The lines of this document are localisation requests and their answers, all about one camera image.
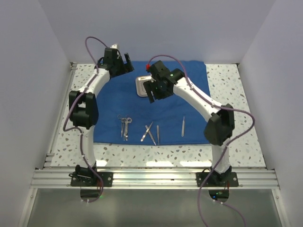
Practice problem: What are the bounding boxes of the stainless steel instrument tray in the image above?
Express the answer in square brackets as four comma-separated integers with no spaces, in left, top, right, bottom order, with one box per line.
[135,75,152,97]

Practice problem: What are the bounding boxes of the steel surgical scissors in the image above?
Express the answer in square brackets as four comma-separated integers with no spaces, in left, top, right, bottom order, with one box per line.
[121,116,132,141]

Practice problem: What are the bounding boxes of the blue surgical drape cloth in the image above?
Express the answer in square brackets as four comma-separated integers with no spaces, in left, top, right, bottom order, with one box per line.
[93,61,208,145]

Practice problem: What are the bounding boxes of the broad steel tweezers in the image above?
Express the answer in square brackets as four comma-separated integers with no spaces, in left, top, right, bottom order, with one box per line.
[181,116,185,137]

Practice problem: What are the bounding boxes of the thin steel tweezers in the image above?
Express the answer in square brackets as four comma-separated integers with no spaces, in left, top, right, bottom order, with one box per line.
[145,125,156,146]

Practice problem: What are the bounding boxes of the angled steel tweezers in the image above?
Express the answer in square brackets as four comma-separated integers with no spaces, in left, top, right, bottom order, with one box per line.
[140,122,153,142]

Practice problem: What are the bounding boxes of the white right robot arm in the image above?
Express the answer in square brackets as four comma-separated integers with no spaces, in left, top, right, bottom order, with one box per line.
[143,61,235,186]

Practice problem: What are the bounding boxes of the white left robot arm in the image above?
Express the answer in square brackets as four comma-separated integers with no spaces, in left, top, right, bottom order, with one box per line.
[68,44,134,186]

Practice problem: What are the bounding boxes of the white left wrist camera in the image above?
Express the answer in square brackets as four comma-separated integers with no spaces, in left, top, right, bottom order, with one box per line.
[110,44,119,50]

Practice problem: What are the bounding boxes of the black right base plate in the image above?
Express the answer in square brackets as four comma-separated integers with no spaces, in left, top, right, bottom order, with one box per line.
[196,171,239,187]

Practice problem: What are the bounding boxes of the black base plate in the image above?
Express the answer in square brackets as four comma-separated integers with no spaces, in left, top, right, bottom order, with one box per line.
[69,172,114,187]
[196,171,239,187]

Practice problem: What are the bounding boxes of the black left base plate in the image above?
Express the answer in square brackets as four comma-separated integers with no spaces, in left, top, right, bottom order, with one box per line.
[69,172,114,187]

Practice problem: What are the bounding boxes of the aluminium mounting rail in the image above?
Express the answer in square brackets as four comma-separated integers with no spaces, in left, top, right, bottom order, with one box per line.
[30,155,279,190]

